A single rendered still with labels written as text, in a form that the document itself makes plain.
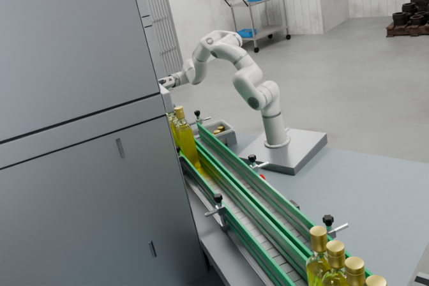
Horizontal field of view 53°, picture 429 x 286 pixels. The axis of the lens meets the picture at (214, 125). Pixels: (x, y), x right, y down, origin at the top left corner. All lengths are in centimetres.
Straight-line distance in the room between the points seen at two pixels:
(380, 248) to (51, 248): 101
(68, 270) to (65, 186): 27
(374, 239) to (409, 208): 21
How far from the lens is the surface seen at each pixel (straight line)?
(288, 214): 142
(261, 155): 204
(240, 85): 192
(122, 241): 134
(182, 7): 658
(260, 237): 140
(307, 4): 748
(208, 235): 145
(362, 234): 158
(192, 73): 232
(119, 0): 113
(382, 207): 171
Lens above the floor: 175
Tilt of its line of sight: 23 degrees down
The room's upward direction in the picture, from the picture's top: 12 degrees counter-clockwise
